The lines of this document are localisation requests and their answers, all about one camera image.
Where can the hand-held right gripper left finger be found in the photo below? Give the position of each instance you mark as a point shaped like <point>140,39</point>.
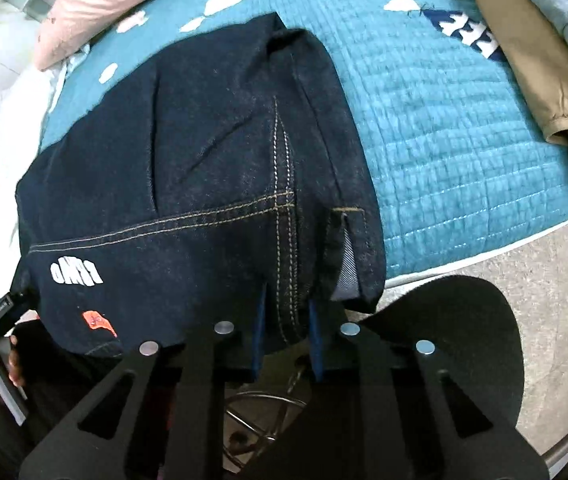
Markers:
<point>258,340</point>

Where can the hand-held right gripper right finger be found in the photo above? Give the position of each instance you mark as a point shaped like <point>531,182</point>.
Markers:
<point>316,345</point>

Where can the dark denim jeans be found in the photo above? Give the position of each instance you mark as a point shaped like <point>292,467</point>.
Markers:
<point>189,185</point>

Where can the chrome stool base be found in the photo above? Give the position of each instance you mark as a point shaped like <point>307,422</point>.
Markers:
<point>264,399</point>

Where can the white pillow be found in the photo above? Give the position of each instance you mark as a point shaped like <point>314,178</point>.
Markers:
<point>9,185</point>

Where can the person's leg in black trousers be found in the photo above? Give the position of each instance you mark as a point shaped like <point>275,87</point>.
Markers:
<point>454,320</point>

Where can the teal quilted blanket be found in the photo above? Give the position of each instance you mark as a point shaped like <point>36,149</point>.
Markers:
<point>439,135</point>

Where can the khaki garment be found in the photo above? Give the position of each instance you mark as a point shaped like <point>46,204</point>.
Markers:
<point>529,60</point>

